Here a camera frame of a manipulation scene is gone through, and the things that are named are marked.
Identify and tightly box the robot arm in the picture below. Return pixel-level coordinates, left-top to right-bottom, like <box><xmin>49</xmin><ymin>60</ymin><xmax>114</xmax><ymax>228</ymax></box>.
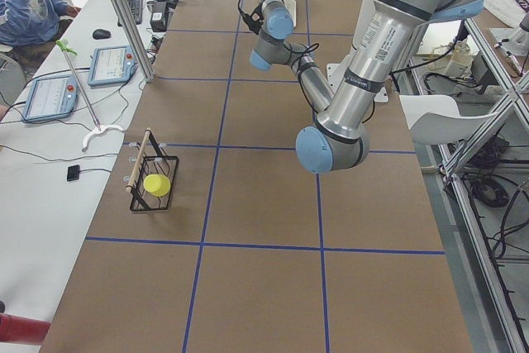
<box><xmin>250</xmin><ymin>0</ymin><xmax>484</xmax><ymax>174</ymax></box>

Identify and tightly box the yellow cup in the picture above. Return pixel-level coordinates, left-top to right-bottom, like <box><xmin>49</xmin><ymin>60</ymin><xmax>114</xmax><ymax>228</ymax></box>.
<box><xmin>143</xmin><ymin>174</ymin><xmax>171</xmax><ymax>198</ymax></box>

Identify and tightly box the cream rabbit print tray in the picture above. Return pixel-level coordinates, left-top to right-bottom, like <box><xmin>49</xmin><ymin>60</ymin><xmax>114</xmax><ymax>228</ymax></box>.
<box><xmin>283</xmin><ymin>0</ymin><xmax>297</xmax><ymax>31</ymax></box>

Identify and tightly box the white chair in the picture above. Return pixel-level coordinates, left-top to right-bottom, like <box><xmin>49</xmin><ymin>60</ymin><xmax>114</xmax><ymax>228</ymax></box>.
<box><xmin>399</xmin><ymin>94</ymin><xmax>499</xmax><ymax>145</ymax></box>

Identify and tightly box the far blue teach pendant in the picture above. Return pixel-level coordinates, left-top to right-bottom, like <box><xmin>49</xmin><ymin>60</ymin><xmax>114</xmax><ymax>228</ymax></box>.
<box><xmin>88</xmin><ymin>45</ymin><xmax>137</xmax><ymax>87</ymax></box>

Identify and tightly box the blue teach pendant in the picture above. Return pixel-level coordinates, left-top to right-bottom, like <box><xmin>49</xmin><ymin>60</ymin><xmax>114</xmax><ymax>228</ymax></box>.
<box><xmin>88</xmin><ymin>45</ymin><xmax>137</xmax><ymax>87</ymax></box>
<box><xmin>21</xmin><ymin>74</ymin><xmax>79</xmax><ymax>123</ymax></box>

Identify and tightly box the black power adapter box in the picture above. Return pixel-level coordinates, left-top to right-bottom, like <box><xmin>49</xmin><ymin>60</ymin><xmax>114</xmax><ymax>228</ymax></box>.
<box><xmin>150</xmin><ymin>2</ymin><xmax>169</xmax><ymax>32</ymax></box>

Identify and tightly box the small black puck device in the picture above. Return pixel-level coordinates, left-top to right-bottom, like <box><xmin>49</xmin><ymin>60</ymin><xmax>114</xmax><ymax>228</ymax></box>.
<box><xmin>66</xmin><ymin>165</ymin><xmax>81</xmax><ymax>182</ymax></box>

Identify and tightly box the black keyboard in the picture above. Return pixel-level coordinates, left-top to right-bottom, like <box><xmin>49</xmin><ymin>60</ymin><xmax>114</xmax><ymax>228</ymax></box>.
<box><xmin>126</xmin><ymin>0</ymin><xmax>143</xmax><ymax>25</ymax></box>

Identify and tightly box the black computer mouse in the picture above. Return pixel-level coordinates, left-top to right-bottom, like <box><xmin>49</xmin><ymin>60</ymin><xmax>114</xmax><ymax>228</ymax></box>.
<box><xmin>92</xmin><ymin>28</ymin><xmax>112</xmax><ymax>40</ymax></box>

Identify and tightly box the near blue teach pendant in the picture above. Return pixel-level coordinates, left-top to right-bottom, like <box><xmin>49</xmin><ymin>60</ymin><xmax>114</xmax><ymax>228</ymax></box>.
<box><xmin>21</xmin><ymin>74</ymin><xmax>79</xmax><ymax>123</ymax></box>

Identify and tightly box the reacher grabber stick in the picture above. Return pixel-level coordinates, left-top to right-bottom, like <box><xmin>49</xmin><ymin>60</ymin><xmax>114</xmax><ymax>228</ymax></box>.
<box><xmin>55</xmin><ymin>40</ymin><xmax>125</xmax><ymax>152</ymax></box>

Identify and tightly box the person in blue sweater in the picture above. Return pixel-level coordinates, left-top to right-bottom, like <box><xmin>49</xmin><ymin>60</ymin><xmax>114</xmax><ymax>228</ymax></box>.
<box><xmin>1</xmin><ymin>0</ymin><xmax>81</xmax><ymax>68</ymax></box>

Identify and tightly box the red bottle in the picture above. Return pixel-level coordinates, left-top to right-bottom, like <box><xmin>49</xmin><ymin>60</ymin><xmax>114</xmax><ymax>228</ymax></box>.
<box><xmin>1</xmin><ymin>302</ymin><xmax>50</xmax><ymax>346</ymax></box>

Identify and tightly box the black wire cup rack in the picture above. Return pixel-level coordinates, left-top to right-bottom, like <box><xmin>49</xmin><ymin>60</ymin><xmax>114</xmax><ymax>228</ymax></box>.
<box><xmin>126</xmin><ymin>128</ymin><xmax>179</xmax><ymax>212</ymax></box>

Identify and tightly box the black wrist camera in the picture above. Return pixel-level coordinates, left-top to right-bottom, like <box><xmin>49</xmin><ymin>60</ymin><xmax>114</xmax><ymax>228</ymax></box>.
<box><xmin>239</xmin><ymin>5</ymin><xmax>265</xmax><ymax>35</ymax></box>

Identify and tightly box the aluminium frame post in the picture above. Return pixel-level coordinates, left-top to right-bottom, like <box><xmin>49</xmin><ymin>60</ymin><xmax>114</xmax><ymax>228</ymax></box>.
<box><xmin>111</xmin><ymin>0</ymin><xmax>155</xmax><ymax>83</ymax></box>

